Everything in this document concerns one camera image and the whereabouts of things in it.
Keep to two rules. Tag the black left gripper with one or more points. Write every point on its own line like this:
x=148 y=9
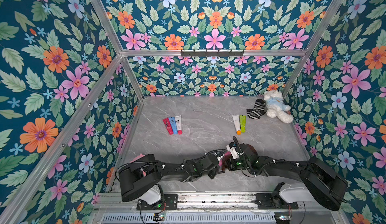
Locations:
x=213 y=175

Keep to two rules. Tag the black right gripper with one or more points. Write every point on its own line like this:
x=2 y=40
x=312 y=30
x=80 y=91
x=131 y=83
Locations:
x=241 y=149

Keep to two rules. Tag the brown cloth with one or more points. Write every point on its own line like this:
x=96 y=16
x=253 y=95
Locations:
x=246 y=151

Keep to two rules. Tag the green Curaprox toothpaste tube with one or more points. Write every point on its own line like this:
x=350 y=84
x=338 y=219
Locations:
x=242 y=120

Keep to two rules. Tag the white tube orange cap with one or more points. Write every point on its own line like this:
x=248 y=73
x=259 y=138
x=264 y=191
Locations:
x=236 y=121

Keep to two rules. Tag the pink Curaprox toothpaste tube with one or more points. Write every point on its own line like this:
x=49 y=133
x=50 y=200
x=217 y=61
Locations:
x=223 y=160

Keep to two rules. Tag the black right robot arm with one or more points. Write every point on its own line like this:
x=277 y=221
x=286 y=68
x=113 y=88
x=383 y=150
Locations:
x=325 y=185

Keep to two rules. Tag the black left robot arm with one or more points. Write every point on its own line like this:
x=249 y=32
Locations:
x=138 y=177

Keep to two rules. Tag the white tube red cap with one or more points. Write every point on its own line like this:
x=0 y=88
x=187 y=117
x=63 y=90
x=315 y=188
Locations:
x=178 y=120

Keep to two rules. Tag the blue toothpaste tube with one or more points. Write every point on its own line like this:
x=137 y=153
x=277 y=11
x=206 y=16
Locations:
x=173 y=125

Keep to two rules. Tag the red Curaprox toothpaste tube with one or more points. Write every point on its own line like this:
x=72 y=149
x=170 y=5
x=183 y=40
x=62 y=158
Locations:
x=167 y=124

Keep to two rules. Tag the striped black white sock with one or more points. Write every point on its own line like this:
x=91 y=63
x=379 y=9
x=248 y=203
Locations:
x=258 y=111

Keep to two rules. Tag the white teddy bear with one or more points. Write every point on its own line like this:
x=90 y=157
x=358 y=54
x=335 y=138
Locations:
x=276 y=107

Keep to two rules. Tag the pink round object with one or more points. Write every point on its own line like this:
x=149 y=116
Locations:
x=137 y=158

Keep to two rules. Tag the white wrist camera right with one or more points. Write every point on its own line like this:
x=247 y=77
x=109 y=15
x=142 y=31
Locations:
x=232 y=149

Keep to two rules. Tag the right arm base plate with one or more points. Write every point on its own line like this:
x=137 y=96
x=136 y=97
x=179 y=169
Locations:
x=268 y=201

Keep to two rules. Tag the black hook rail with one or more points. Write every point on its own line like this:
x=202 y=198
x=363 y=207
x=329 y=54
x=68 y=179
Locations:
x=212 y=53

